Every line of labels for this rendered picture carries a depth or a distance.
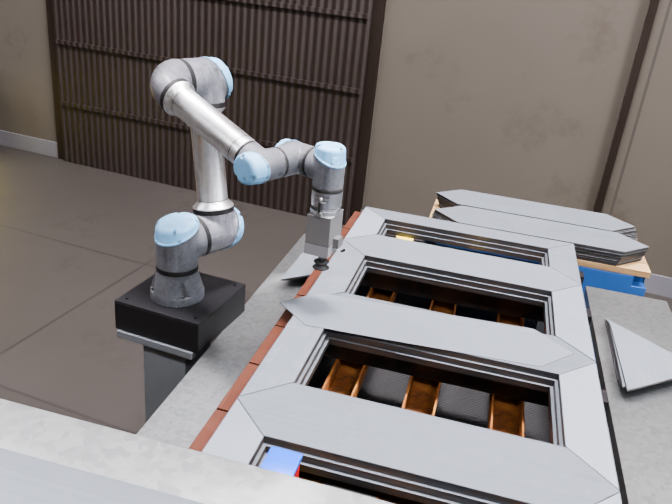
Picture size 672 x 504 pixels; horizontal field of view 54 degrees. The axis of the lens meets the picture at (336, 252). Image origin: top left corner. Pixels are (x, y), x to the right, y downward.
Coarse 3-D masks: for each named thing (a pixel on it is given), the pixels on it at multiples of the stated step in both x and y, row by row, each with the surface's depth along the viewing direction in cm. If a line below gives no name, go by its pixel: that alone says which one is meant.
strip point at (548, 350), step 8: (536, 336) 168; (544, 336) 169; (536, 344) 165; (544, 344) 165; (552, 344) 165; (544, 352) 162; (552, 352) 162; (560, 352) 162; (568, 352) 163; (544, 360) 158; (552, 360) 159
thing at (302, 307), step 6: (312, 294) 177; (318, 294) 178; (294, 300) 173; (300, 300) 174; (306, 300) 174; (312, 300) 174; (294, 306) 170; (300, 306) 171; (306, 306) 171; (312, 306) 171; (294, 312) 168; (300, 312) 168; (306, 312) 168; (300, 318) 165; (306, 318) 165; (306, 324) 163
